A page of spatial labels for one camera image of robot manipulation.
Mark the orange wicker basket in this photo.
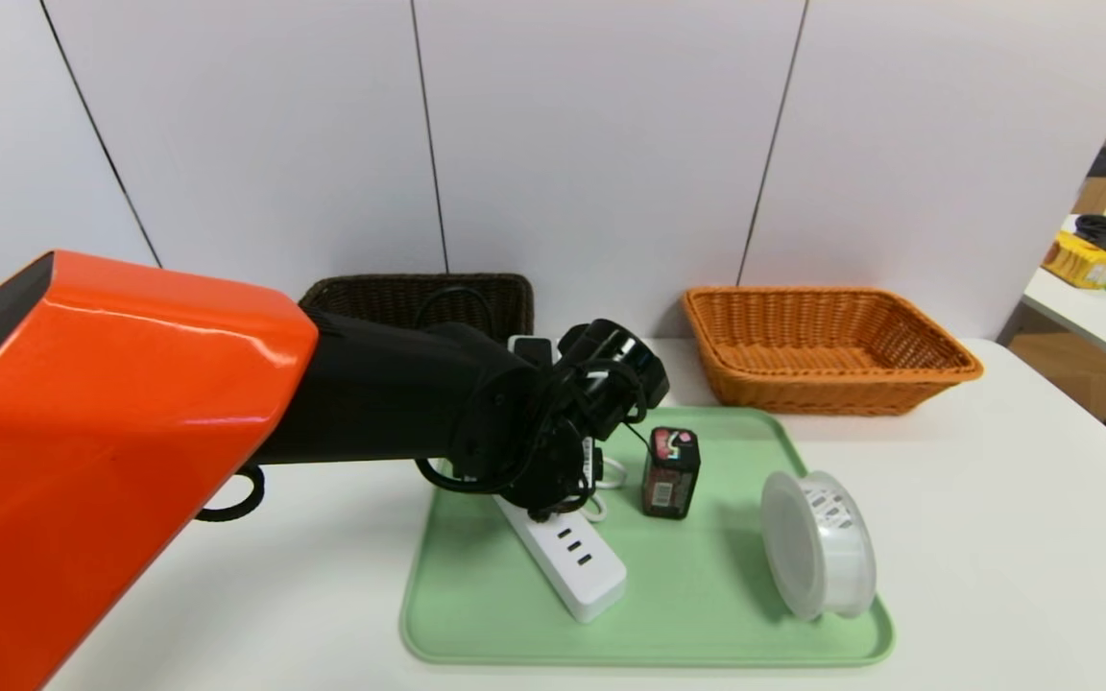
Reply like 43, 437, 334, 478
682, 287, 983, 417

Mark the white power strip with cable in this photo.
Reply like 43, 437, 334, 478
491, 437, 629, 625

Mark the light green plastic tray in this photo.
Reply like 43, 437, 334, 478
401, 405, 896, 666

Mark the yellow box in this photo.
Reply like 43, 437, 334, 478
1040, 233, 1106, 292

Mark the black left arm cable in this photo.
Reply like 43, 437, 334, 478
414, 286, 655, 497

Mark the white side table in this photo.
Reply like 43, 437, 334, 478
1021, 216, 1106, 380

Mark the dark brown wicker basket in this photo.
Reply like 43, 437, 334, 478
299, 274, 536, 346

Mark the black drink carton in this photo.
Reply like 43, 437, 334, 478
641, 427, 702, 520

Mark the black ring strap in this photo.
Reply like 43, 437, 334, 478
196, 467, 266, 524

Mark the clear lidded plastic container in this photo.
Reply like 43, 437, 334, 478
759, 469, 877, 620

